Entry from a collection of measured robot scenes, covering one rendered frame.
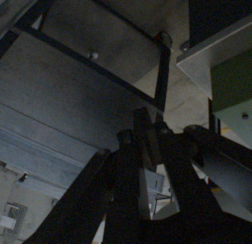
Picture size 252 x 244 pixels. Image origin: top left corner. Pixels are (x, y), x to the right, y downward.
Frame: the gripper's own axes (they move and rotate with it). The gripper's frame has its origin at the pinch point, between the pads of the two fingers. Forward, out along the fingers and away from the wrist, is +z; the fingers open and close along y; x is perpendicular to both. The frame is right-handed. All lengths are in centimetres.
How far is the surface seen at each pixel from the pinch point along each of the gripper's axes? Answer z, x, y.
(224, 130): 149, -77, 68
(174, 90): 129, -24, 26
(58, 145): 28.6, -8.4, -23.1
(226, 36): 9.6, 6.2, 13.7
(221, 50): 11.1, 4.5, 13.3
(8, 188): 20.8, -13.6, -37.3
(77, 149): 30.8, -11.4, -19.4
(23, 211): 46, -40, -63
